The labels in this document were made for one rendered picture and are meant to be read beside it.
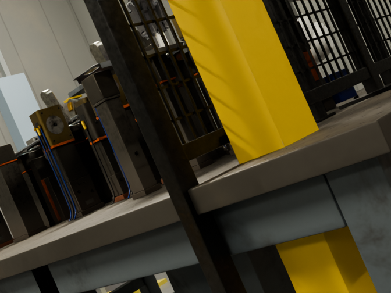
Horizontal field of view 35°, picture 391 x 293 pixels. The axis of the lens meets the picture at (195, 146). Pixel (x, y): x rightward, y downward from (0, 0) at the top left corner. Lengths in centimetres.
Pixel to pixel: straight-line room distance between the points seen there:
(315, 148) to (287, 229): 16
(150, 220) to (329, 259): 27
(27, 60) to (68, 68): 37
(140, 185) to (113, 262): 26
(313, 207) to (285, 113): 17
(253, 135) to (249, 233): 15
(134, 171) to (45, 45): 390
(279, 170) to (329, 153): 8
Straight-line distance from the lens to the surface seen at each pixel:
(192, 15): 98
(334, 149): 75
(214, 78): 97
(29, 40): 517
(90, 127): 178
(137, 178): 137
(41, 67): 511
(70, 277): 129
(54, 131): 195
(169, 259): 105
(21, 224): 228
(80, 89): 257
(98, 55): 172
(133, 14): 177
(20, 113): 472
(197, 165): 149
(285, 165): 79
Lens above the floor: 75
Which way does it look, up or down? level
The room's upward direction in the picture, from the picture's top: 24 degrees counter-clockwise
